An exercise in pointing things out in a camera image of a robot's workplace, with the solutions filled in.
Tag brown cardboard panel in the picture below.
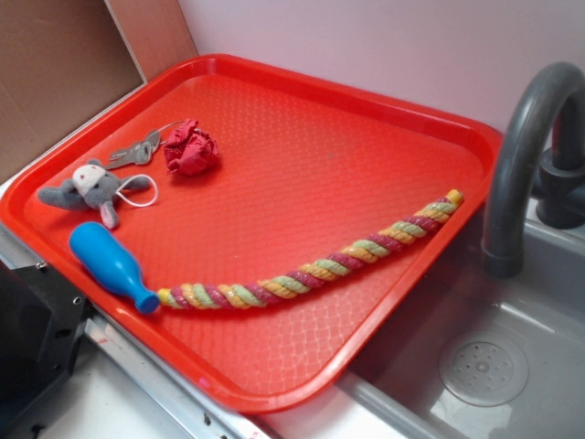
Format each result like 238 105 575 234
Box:
1 1 197 181

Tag grey plush donkey toy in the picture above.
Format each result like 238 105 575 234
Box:
37 160 159 230

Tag grey plastic sink basin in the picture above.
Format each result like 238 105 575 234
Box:
338 216 584 438

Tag black metal bracket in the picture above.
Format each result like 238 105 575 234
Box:
1 263 90 438

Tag multicolored twisted rope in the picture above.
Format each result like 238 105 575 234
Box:
156 188 465 311

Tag blue plastic bottle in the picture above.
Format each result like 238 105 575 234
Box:
69 222 160 315

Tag grey plastic faucet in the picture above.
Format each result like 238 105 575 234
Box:
482 62 584 278

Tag crumpled red cloth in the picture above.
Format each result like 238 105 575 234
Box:
163 119 219 177

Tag silver keys on ring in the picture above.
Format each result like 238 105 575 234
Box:
104 121 183 170

